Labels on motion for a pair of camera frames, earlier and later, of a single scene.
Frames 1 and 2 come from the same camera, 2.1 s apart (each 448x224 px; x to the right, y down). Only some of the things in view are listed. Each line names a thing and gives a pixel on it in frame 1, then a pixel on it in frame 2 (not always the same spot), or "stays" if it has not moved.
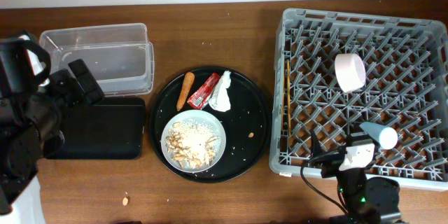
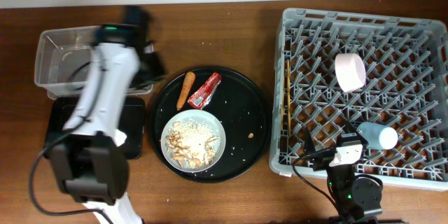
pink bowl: x=350 y=71 stays
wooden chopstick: x=288 y=94 stays
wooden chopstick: x=282 y=103 stays
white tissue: x=220 y=99 → x=118 y=136
